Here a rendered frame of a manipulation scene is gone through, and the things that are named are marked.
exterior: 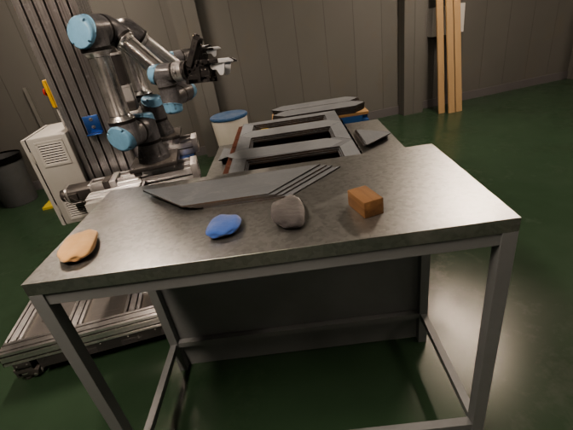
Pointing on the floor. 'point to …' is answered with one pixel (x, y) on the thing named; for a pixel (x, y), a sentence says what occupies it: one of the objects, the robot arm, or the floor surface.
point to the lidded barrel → (228, 125)
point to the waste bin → (15, 180)
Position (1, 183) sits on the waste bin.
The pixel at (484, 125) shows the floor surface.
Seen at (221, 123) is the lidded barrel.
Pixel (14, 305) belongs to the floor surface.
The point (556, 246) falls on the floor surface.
